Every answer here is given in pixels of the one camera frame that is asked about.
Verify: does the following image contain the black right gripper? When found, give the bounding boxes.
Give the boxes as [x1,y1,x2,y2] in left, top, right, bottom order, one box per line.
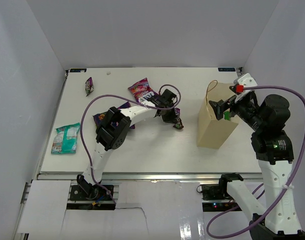
[209,91,266,132]

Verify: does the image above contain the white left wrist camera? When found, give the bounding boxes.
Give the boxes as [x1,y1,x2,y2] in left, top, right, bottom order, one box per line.
[166,96,178,108]

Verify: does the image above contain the left black XDOF label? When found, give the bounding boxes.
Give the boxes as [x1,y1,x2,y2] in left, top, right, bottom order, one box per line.
[69,68,87,73]

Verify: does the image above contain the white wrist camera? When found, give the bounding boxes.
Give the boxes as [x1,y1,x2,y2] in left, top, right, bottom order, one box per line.
[166,96,178,108]
[233,73,258,103]

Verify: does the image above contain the brown M&M's packet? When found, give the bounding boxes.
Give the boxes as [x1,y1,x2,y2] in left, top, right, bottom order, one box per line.
[173,108,184,130]

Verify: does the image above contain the teal white snack packet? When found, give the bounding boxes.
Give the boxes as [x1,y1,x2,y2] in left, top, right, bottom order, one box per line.
[51,122,80,155]

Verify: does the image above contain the dark blue purple snack bag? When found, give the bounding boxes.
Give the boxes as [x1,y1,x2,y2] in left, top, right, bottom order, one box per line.
[92,112,136,131]

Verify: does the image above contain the black xdof label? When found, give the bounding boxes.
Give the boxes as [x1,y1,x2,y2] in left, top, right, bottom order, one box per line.
[218,67,236,72]
[69,68,87,73]

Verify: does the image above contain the brown paper bag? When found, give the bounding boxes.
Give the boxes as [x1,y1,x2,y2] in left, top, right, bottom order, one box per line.
[196,80,240,149]

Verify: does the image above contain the green Fox's candy bag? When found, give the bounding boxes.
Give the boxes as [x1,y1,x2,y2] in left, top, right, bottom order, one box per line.
[223,111,231,121]

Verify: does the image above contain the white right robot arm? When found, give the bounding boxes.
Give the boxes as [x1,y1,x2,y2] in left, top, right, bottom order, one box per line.
[210,84,305,240]

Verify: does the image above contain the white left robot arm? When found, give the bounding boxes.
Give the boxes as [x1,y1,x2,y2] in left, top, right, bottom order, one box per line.
[76,89,182,201]

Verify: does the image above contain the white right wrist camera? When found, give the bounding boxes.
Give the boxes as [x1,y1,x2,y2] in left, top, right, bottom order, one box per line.
[233,73,258,103]

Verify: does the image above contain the small purple candy packet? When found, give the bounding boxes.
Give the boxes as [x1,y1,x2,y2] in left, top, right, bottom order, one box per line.
[85,77,95,96]

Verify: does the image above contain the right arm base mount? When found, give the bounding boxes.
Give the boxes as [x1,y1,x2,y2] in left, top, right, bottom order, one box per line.
[196,184,241,212]

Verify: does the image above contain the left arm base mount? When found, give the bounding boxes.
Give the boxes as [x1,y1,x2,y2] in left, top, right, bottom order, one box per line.
[67,184,115,210]

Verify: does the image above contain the right black XDOF label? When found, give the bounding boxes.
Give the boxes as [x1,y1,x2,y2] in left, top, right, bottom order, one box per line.
[218,67,236,72]

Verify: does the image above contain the pink Fox's candy bag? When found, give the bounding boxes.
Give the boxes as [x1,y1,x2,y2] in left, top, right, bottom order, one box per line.
[127,78,159,103]

